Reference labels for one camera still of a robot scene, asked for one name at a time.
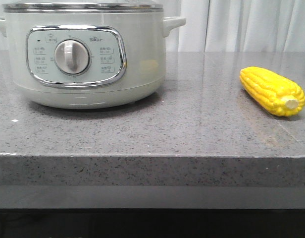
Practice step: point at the white pleated curtain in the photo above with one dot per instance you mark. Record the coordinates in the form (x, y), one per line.
(183, 25)

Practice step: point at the yellow corn cob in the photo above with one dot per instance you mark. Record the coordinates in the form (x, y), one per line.
(280, 96)

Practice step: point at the pale green electric cooking pot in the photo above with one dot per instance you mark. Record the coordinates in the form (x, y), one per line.
(87, 59)

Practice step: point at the glass pot lid steel rim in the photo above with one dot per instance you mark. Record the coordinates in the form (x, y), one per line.
(21, 6)

